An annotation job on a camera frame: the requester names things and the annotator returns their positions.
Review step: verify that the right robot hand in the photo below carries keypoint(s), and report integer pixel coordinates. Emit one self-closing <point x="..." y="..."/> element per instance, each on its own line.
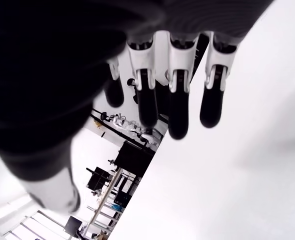
<point x="37" y="62"/>

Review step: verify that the black monitor screen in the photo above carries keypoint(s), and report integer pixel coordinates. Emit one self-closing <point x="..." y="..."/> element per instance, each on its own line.
<point x="97" y="178"/>

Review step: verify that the black box cabinet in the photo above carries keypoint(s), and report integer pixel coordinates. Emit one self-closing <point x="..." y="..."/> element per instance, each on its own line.
<point x="133" y="157"/>

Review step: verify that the metal shelving rack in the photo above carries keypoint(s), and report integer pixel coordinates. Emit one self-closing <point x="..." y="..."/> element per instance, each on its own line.
<point x="105" y="197"/>

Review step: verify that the small cyan box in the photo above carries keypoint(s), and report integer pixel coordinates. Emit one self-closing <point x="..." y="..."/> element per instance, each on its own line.
<point x="115" y="207"/>

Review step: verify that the dark grey flat panel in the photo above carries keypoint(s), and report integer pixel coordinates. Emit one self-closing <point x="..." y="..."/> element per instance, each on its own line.
<point x="73" y="226"/>

